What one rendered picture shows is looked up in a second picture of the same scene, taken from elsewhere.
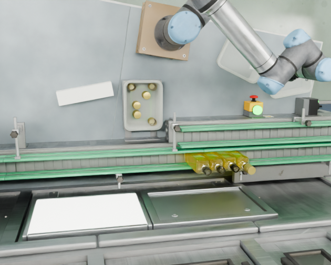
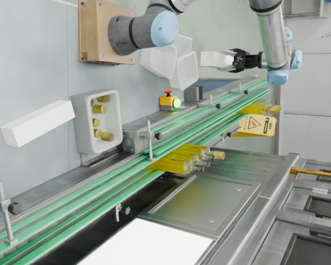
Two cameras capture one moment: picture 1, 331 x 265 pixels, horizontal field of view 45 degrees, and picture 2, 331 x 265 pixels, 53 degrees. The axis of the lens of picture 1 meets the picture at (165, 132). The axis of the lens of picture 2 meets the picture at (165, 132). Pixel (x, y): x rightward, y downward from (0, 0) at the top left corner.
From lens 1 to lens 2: 111 cm
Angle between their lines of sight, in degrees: 44
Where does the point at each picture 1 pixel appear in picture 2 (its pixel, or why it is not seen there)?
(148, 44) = (105, 50)
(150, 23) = (103, 26)
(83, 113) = (37, 148)
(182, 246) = (259, 242)
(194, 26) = (175, 27)
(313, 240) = (294, 192)
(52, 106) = not seen: outside the picture
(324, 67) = (299, 57)
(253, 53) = (283, 50)
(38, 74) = not seen: outside the picture
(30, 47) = not seen: outside the picture
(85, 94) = (46, 123)
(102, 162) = not seen: hidden behind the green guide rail
